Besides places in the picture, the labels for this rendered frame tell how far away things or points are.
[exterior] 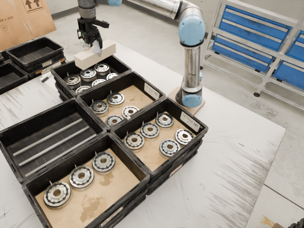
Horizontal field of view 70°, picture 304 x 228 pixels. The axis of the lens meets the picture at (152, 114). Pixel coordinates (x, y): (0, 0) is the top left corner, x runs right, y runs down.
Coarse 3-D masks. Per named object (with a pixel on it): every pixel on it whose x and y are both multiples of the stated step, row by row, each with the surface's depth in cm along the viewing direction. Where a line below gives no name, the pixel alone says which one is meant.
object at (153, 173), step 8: (152, 104) 115; (176, 104) 117; (144, 112) 111; (128, 120) 106; (208, 128) 107; (200, 136) 104; (192, 144) 103; (176, 152) 96; (144, 168) 90; (160, 168) 90; (152, 176) 89
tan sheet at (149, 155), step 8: (152, 120) 121; (176, 120) 123; (176, 128) 119; (184, 128) 119; (160, 136) 114; (168, 136) 115; (144, 144) 110; (152, 144) 110; (136, 152) 106; (144, 152) 106; (152, 152) 107; (144, 160) 103; (152, 160) 104; (160, 160) 104; (152, 168) 101
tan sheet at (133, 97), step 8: (128, 88) 138; (136, 88) 138; (128, 96) 133; (136, 96) 133; (144, 96) 134; (128, 104) 128; (136, 104) 128; (144, 104) 129; (112, 112) 123; (120, 112) 123; (104, 120) 118
